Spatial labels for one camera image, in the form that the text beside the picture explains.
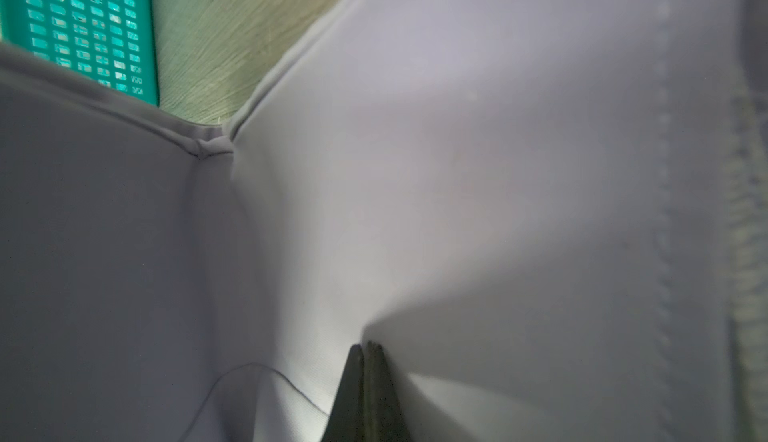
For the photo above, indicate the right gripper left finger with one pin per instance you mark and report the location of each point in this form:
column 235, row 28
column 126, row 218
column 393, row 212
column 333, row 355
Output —
column 345, row 422

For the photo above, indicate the lavender grey skirt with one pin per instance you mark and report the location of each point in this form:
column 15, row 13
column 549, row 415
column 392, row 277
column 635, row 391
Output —
column 551, row 214

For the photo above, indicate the teal plastic basket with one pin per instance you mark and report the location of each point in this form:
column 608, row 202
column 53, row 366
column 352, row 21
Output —
column 109, row 41

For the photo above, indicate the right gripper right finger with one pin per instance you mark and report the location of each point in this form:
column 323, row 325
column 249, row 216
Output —
column 383, row 419

